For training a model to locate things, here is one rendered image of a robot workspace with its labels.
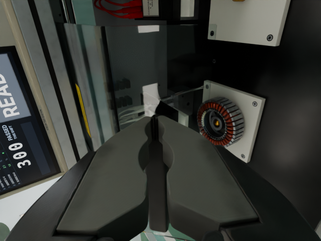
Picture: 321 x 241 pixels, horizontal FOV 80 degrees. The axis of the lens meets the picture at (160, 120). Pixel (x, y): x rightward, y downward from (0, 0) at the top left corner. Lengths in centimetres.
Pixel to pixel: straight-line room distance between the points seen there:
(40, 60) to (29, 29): 4
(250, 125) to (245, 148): 6
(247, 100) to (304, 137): 11
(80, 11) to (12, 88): 16
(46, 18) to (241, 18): 32
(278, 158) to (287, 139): 5
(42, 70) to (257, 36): 35
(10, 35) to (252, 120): 43
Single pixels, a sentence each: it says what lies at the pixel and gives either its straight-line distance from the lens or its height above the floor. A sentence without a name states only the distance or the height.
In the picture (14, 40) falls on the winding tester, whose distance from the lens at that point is 38.
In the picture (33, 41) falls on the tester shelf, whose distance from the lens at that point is 35.
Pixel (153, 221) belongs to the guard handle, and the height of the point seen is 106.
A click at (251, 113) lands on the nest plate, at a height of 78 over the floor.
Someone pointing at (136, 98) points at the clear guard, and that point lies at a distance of 16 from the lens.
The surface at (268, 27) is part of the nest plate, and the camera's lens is 38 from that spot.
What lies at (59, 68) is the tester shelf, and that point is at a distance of 36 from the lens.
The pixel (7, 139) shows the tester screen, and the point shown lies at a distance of 43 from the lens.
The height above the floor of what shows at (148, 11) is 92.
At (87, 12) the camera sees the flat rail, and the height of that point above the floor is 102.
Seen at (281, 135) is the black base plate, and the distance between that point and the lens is 42.
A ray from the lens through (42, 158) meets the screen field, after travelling 45.
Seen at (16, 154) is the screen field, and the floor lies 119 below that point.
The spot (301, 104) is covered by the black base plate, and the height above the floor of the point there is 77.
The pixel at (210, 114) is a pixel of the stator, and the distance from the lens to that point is 47.
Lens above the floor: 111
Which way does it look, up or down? 28 degrees down
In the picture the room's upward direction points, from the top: 108 degrees counter-clockwise
